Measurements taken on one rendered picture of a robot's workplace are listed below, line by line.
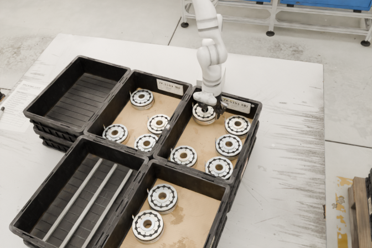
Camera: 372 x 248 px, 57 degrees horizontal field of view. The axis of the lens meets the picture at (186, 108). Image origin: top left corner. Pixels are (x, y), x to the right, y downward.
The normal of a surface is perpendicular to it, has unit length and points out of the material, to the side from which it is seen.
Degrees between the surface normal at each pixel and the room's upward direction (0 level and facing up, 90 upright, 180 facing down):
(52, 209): 0
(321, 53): 0
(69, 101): 0
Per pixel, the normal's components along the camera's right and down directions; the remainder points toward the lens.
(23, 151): -0.05, -0.67
